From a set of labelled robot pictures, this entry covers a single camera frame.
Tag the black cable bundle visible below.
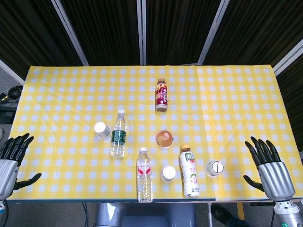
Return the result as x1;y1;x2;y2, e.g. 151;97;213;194
0;85;24;103

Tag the white yogurt drink bottle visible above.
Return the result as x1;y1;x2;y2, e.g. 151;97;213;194
179;144;201;198

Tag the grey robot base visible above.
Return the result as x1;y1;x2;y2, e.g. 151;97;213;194
94;202;197;227

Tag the orange jelly cup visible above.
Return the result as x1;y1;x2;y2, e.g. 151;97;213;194
155;129;176;149

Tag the plain white paper cup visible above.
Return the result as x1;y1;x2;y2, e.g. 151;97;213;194
160;165;177;183
93;121;112;140

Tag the red label water bottle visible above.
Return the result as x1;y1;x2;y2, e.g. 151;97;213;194
136;147;153;203

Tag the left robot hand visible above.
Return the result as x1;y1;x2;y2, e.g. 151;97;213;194
0;133;43;201

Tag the paper cup with line mark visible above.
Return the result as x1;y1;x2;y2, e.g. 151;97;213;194
204;160;224;177

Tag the yellow white checkered tablecloth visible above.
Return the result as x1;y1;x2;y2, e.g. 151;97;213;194
6;65;303;203

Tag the red Costa coffee bottle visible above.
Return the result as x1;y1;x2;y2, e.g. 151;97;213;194
155;77;170;113

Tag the black box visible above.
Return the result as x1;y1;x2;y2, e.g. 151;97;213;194
0;110;15;124

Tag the green label water bottle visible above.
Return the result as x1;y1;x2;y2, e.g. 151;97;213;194
109;109;129;159

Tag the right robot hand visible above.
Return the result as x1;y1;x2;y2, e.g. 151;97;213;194
243;136;297;202

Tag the black shoe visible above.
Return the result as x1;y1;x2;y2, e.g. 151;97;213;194
210;203;250;227

